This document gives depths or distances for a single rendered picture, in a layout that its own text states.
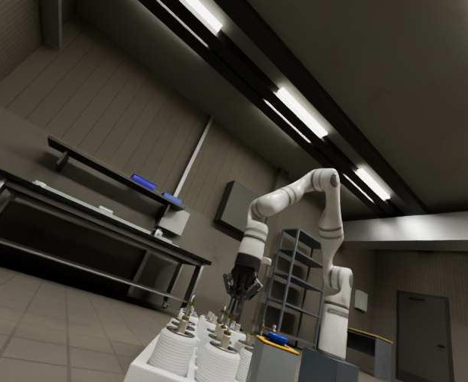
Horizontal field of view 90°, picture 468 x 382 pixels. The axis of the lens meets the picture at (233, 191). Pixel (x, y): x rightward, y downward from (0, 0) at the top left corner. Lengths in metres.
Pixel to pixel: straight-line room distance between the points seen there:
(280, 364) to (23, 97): 4.23
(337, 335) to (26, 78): 4.43
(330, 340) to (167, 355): 0.61
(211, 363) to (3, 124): 3.90
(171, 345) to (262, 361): 0.24
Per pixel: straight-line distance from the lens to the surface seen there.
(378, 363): 6.00
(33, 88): 4.42
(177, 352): 0.68
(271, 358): 0.54
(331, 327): 1.07
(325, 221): 0.99
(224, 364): 0.69
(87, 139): 4.15
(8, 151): 4.07
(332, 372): 1.03
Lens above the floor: 0.36
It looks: 25 degrees up
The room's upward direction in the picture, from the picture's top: 20 degrees clockwise
